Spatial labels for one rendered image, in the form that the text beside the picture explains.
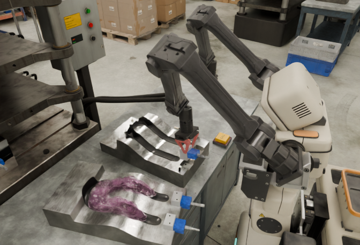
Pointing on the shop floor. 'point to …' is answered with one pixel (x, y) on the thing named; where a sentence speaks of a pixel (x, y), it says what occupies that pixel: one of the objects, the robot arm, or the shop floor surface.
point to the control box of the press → (79, 37)
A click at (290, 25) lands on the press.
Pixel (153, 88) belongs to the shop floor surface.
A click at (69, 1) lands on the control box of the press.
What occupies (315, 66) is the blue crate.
